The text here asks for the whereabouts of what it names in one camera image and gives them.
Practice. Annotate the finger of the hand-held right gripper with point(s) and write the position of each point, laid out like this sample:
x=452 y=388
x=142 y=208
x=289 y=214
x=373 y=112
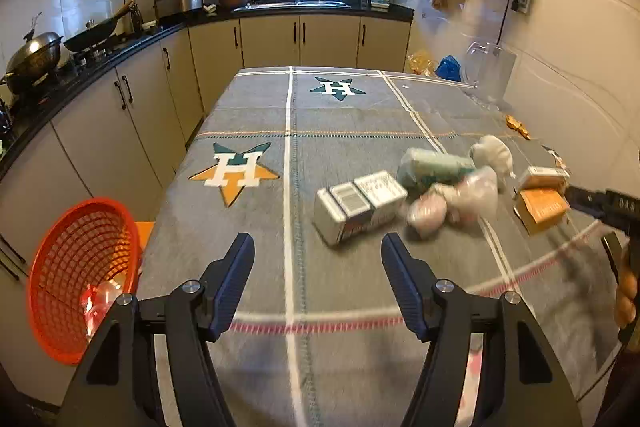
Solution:
x=587 y=201

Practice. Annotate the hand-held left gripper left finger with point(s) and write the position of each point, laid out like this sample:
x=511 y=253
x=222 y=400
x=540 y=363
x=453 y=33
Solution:
x=235 y=277

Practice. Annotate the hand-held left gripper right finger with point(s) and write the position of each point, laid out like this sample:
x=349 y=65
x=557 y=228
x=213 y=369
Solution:
x=406 y=292

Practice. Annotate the orange cardboard box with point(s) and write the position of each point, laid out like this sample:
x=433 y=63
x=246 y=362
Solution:
x=542 y=207

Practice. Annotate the white sock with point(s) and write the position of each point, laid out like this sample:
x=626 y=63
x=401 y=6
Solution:
x=492 y=152

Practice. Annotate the white pink plastic bag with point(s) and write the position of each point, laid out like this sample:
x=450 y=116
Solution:
x=470 y=197

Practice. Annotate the clear plastic container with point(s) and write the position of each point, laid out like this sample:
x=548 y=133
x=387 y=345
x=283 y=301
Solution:
x=109 y=294

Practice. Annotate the green tissue pack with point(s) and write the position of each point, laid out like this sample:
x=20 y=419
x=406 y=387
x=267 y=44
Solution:
x=430 y=167

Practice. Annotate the red plastic basket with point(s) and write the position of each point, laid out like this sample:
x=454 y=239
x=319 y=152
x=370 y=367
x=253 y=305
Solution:
x=75 y=247

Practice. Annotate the person's right hand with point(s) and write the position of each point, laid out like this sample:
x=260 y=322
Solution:
x=629 y=302

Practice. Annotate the orange plastic stool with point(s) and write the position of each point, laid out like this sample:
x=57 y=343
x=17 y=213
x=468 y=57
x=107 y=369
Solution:
x=145 y=237

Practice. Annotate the white cardboard box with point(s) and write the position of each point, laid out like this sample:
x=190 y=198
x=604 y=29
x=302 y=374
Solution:
x=382 y=192

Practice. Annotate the grey cigarette box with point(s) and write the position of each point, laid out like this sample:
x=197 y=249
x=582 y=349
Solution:
x=340 y=212

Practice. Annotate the clear plastic pitcher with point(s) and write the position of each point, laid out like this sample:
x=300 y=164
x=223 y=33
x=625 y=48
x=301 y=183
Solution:
x=492 y=77

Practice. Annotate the grey printed tablecloth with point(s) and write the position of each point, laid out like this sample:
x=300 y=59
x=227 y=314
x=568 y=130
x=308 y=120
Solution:
x=350 y=132

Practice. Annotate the blue plastic bag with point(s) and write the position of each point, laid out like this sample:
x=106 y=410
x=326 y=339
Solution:
x=447 y=69

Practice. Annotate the yellow plastic bag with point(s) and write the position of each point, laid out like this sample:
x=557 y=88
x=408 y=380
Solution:
x=421 y=63

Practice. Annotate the beige base cabinets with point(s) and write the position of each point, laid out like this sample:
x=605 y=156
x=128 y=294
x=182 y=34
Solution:
x=270 y=42

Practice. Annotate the black kitchen countertop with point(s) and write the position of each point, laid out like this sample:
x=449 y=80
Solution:
x=165 y=29

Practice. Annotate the gas stove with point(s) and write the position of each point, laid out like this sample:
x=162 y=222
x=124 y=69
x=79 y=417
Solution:
x=95 y=53

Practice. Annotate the steel sink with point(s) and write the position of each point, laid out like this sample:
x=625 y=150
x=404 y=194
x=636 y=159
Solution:
x=290 y=4

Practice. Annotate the silver electric cooker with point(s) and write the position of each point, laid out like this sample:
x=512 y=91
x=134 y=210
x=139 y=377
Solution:
x=177 y=2

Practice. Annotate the black frying pan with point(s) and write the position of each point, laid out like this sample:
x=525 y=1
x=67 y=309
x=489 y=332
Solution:
x=92 y=34

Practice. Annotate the steel wok with lid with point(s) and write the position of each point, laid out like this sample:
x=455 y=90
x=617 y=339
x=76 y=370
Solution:
x=35 y=57

